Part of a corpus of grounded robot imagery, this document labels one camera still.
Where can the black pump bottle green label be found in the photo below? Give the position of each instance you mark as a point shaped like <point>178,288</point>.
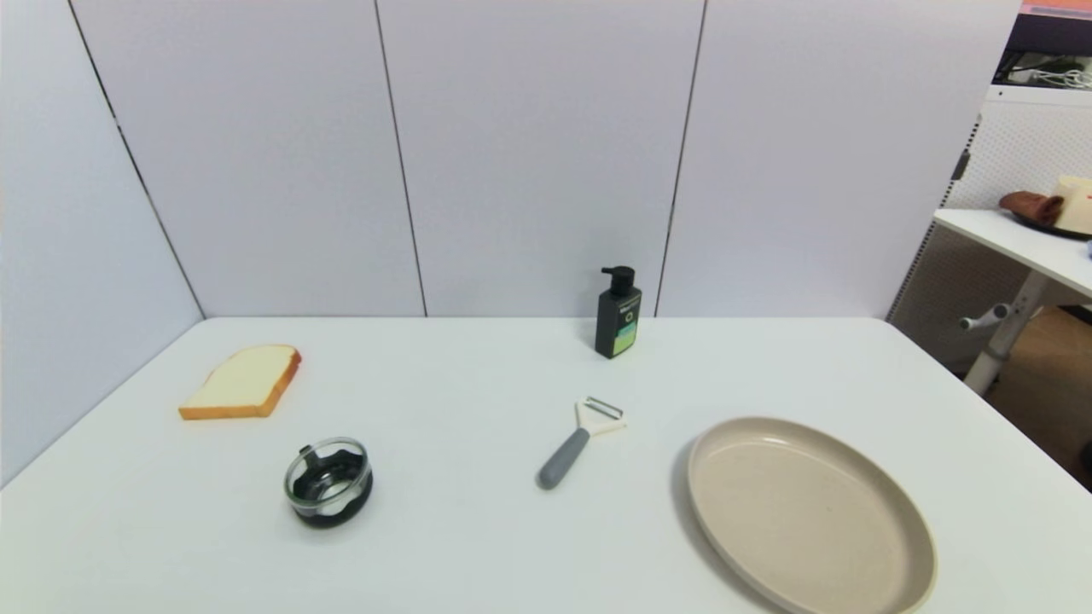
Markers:
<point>618,321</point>

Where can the round glass lid black base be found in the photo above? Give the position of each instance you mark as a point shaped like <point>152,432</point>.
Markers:
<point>328,483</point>

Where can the white bread slice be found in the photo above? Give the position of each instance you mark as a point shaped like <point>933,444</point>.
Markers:
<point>243,384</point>

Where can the beige round plate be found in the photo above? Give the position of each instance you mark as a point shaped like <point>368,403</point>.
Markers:
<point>806,516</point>

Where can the grey panel clip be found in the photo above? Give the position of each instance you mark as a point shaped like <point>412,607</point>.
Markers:
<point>961,165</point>

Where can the white desk leg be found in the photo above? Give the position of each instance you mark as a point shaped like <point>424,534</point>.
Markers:
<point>1011,333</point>

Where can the white side desk top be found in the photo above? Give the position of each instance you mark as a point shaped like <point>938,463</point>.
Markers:
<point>1024,243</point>

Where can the white pegboard panel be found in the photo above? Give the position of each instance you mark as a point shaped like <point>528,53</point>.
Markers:
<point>1024,145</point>

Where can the black small plate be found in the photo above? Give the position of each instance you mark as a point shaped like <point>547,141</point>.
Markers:
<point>1045,228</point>

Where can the cream block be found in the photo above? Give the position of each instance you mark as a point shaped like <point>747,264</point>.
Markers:
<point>1077,205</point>

